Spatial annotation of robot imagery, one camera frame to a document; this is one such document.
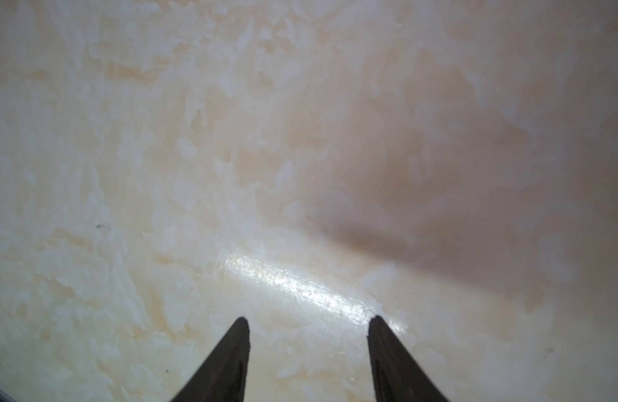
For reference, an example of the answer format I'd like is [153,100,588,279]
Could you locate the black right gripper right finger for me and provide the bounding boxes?
[367,316,449,402]

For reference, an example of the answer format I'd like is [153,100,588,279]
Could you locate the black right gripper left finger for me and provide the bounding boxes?
[172,317,250,402]

